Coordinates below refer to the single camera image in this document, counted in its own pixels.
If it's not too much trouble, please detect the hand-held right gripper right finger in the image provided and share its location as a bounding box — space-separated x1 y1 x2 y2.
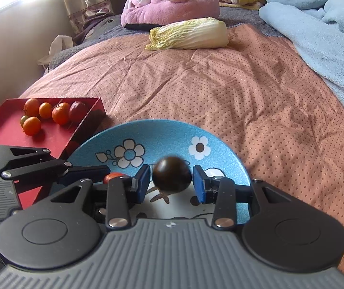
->
192 165 296 230

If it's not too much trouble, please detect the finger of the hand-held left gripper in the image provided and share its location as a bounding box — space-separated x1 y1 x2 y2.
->
0 146 109 187
93 200 108 222

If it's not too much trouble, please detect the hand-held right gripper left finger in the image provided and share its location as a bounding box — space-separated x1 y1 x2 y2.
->
49 165 151 230

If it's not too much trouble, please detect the red tomato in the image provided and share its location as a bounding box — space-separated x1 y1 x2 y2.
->
103 172 129 185

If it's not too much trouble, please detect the dark brown tomato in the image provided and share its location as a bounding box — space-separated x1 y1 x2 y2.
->
152 156 192 192

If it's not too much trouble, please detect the blue flower-print plate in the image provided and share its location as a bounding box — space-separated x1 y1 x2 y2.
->
67 119 252 226

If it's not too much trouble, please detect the red tray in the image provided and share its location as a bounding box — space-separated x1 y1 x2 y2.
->
0 97 105 210

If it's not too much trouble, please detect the orange tomato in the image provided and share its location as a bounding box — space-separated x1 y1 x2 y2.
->
22 116 42 135

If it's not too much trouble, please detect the tangerine with green calyx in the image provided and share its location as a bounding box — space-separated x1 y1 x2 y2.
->
52 102 71 125

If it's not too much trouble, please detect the small orange kumquat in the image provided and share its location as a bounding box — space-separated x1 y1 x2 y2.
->
38 102 54 119

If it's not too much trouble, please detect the pink dotted bedspread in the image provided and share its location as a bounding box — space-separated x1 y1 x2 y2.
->
19 22 344 277

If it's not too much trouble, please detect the white paper bag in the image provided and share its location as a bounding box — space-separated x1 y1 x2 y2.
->
37 35 73 73

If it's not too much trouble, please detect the grey plush blanket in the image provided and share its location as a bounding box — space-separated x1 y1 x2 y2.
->
48 6 284 71

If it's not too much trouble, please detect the napa cabbage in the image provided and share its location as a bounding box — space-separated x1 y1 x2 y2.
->
146 17 229 50

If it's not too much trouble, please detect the pink plush cushion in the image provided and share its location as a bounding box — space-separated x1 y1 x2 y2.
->
121 0 221 27

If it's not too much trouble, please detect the light blue blanket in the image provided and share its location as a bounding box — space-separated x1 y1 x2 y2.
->
259 0 344 139

